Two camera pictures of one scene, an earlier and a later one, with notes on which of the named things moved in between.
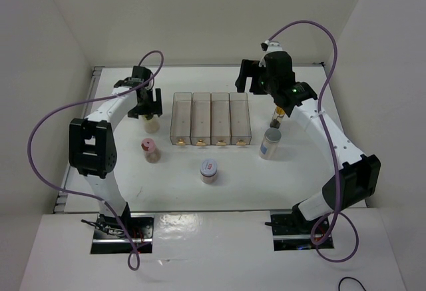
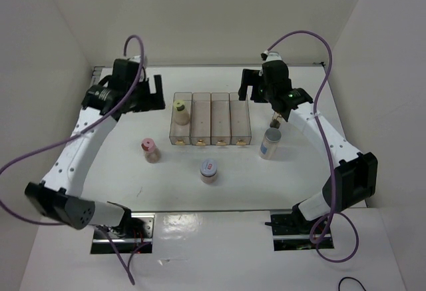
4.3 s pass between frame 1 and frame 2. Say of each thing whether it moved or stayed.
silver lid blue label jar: stayed
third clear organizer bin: stayed
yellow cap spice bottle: moved
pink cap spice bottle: stayed
